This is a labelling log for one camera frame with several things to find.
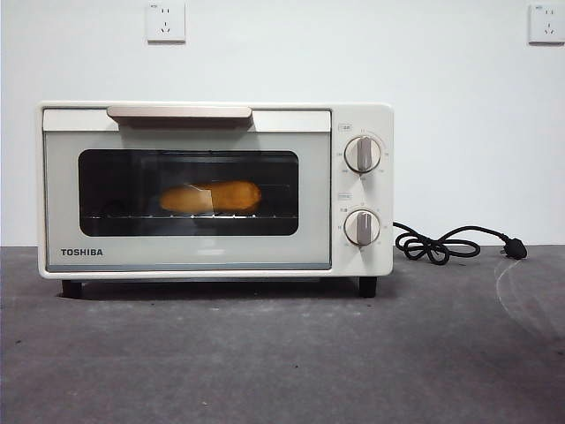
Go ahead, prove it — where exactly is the yellow corn cob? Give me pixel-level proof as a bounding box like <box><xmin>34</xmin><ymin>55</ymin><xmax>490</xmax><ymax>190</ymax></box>
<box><xmin>158</xmin><ymin>179</ymin><xmax>262</xmax><ymax>214</ymax></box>

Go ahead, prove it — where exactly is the glass oven door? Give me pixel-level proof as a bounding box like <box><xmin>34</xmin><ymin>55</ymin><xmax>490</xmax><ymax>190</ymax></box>
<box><xmin>41</xmin><ymin>108</ymin><xmax>332</xmax><ymax>271</ymax></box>

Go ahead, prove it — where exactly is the beige oven door handle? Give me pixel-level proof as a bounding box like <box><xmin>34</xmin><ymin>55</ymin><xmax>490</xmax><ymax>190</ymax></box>
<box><xmin>106</xmin><ymin>104</ymin><xmax>253</xmax><ymax>131</ymax></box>

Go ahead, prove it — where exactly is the cream oven knob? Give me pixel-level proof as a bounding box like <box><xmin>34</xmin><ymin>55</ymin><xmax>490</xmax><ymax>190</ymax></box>
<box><xmin>343</xmin><ymin>209</ymin><xmax>381</xmax><ymax>247</ymax></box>
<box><xmin>343</xmin><ymin>135</ymin><xmax>383</xmax><ymax>173</ymax></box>

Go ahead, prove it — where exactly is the cream toaster oven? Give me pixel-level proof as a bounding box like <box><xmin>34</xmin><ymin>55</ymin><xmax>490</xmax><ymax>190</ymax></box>
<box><xmin>34</xmin><ymin>101</ymin><xmax>396</xmax><ymax>279</ymax></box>

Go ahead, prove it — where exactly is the metal wire oven rack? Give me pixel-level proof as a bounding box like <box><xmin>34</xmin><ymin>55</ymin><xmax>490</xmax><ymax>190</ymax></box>
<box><xmin>82</xmin><ymin>213</ymin><xmax>297</xmax><ymax>221</ymax></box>

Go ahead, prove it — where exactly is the black power cable with plug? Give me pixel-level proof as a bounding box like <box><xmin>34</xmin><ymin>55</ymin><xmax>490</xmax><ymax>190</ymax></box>
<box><xmin>391</xmin><ymin>220</ymin><xmax>529</xmax><ymax>266</ymax></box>

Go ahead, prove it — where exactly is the white wall socket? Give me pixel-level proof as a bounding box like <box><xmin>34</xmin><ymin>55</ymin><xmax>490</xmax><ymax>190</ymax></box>
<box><xmin>147</xmin><ymin>2</ymin><xmax>186</xmax><ymax>43</ymax></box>
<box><xmin>528</xmin><ymin>4</ymin><xmax>565</xmax><ymax>45</ymax></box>

